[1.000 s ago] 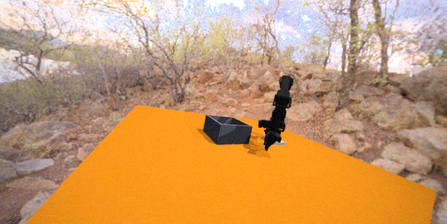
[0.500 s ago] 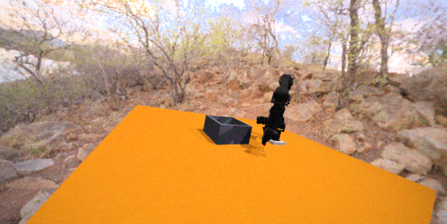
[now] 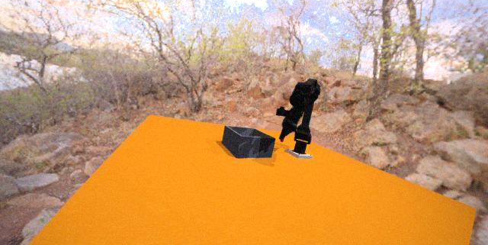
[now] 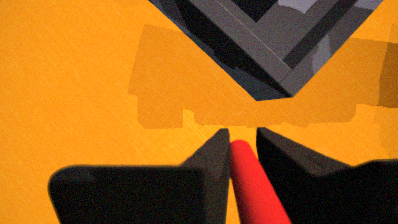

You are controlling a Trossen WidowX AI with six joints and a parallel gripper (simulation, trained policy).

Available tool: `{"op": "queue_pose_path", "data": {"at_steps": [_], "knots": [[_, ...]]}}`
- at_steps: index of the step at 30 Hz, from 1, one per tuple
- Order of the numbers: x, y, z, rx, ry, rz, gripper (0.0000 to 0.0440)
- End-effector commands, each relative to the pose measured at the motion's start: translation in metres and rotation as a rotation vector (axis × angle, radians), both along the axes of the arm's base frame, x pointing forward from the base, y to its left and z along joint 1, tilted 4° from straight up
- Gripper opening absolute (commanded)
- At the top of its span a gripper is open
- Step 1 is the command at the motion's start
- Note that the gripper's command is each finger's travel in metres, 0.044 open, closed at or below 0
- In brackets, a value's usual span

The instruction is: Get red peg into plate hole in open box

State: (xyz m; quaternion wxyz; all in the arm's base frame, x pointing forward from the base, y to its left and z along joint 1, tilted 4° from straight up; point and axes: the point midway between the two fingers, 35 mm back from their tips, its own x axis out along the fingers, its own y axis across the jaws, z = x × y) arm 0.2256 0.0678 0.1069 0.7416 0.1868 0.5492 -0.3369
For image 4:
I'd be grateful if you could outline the red peg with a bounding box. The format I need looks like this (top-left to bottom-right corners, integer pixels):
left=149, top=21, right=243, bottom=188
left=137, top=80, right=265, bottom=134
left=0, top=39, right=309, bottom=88
left=230, top=140, right=291, bottom=224

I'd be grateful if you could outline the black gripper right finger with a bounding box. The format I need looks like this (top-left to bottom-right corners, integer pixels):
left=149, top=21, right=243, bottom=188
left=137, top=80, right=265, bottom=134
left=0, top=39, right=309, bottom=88
left=256, top=127, right=398, bottom=224

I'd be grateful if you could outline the dark grey open box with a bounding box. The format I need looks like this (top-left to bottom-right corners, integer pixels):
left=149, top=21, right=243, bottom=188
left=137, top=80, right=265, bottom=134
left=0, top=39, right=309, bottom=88
left=148, top=0, right=384, bottom=101

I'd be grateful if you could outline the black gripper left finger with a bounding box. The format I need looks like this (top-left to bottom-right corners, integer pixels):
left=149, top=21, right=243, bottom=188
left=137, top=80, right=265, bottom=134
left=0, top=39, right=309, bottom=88
left=47, top=128, right=231, bottom=224

